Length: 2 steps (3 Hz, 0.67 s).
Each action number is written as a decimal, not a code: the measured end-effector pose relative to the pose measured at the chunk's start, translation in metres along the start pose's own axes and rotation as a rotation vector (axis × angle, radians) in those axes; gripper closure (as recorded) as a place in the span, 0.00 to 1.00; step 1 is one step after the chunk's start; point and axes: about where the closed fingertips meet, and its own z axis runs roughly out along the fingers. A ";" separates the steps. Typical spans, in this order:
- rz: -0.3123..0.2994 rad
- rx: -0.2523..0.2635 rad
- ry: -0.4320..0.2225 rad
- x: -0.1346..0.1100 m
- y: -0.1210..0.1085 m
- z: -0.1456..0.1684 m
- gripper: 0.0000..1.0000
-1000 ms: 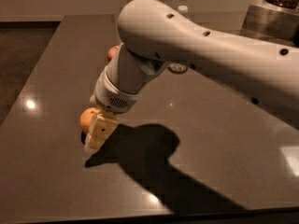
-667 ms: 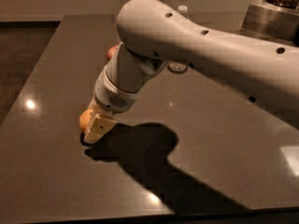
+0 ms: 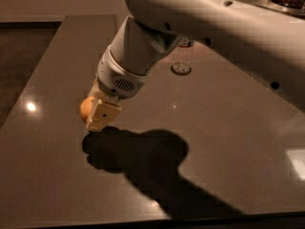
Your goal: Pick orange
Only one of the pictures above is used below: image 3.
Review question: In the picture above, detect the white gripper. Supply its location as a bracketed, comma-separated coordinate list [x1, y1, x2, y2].
[86, 16, 181, 132]

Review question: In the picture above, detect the orange fruit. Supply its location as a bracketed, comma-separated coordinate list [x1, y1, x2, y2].
[80, 96, 94, 123]

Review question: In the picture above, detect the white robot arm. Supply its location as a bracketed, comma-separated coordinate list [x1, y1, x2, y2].
[81, 0, 305, 132]

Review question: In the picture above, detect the clear plastic water bottle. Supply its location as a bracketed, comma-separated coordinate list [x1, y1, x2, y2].
[171, 38, 193, 75]

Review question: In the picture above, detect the metal container with dark contents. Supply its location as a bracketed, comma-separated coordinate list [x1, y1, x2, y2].
[256, 0, 305, 17]

